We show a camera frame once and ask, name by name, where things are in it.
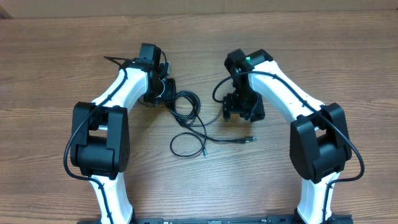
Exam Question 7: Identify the black USB cable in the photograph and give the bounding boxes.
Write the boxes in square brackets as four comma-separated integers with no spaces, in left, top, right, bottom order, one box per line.
[169,102,258,144]

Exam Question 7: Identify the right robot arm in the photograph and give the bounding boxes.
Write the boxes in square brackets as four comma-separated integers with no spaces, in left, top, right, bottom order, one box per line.
[223,49,353,223]

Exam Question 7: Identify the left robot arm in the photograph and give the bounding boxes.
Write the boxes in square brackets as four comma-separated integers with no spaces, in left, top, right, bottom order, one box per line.
[63,43,177,223]

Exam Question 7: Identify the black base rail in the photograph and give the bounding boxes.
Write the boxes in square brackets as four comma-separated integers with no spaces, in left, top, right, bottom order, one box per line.
[77,214,354,224]

